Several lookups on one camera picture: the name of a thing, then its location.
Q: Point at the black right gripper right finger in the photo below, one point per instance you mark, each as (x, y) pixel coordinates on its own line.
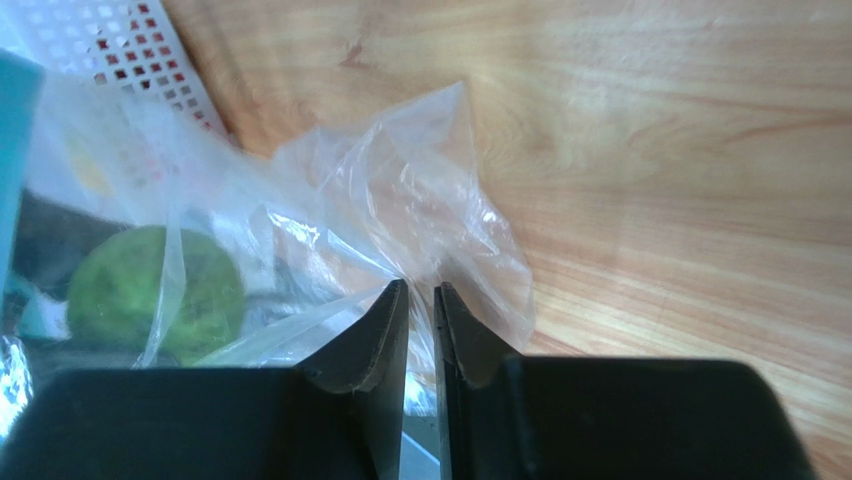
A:
(505, 415)

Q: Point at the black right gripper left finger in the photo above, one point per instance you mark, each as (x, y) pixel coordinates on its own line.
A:
(337, 414)

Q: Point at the clear zip top bag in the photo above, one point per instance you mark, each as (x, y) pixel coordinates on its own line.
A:
(317, 233)

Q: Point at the green toy fruit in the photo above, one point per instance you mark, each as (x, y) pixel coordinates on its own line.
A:
(146, 291)

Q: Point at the white plastic basket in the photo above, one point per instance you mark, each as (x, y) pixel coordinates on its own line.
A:
(141, 118)

